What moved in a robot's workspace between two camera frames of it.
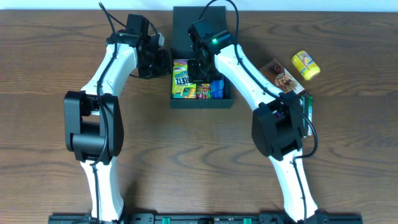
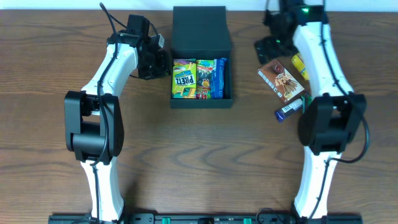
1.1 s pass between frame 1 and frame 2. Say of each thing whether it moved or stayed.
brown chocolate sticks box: stayed
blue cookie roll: stayed
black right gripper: moved
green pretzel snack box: stayed
